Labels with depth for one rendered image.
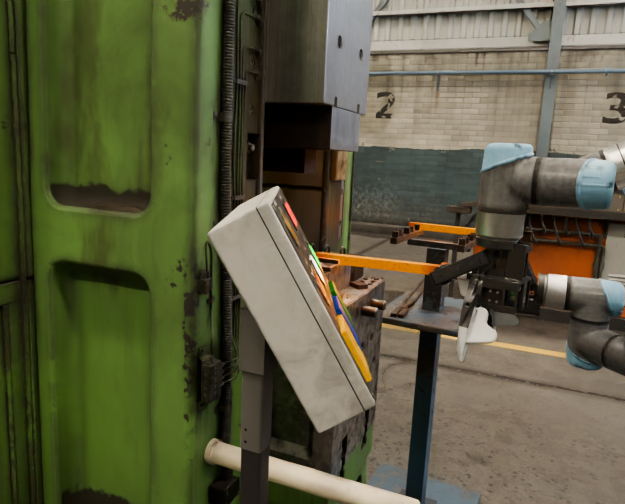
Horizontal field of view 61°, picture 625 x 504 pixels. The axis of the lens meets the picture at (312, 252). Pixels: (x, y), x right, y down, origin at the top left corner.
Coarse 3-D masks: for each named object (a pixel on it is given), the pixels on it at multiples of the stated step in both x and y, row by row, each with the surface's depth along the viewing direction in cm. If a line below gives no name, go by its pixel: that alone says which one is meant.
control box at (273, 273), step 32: (224, 224) 61; (256, 224) 60; (224, 256) 61; (256, 256) 61; (288, 256) 61; (256, 288) 62; (288, 288) 62; (320, 288) 66; (256, 320) 63; (288, 320) 63; (320, 320) 63; (288, 352) 63; (320, 352) 63; (320, 384) 64; (352, 384) 64; (320, 416) 65; (352, 416) 65
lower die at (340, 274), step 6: (318, 258) 136; (324, 258) 136; (324, 264) 133; (330, 264) 133; (336, 264) 134; (324, 270) 130; (330, 270) 130; (336, 270) 134; (342, 270) 138; (348, 270) 142; (330, 276) 130; (336, 276) 134; (342, 276) 138; (348, 276) 143; (336, 282) 135; (342, 282) 139; (348, 282) 144; (336, 288) 135; (342, 288) 140
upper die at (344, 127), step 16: (272, 112) 125; (288, 112) 123; (304, 112) 122; (320, 112) 120; (336, 112) 122; (352, 112) 131; (272, 128) 125; (288, 128) 124; (304, 128) 122; (320, 128) 121; (336, 128) 123; (352, 128) 133; (272, 144) 126; (288, 144) 124; (304, 144) 123; (320, 144) 121; (336, 144) 124; (352, 144) 134
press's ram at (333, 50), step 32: (288, 0) 114; (320, 0) 111; (352, 0) 123; (288, 32) 115; (320, 32) 112; (352, 32) 125; (288, 64) 116; (320, 64) 113; (352, 64) 127; (288, 96) 117; (320, 96) 114; (352, 96) 130
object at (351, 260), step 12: (324, 252) 139; (348, 264) 134; (360, 264) 133; (372, 264) 132; (384, 264) 131; (396, 264) 130; (408, 264) 128; (420, 264) 127; (432, 264) 128; (444, 264) 125
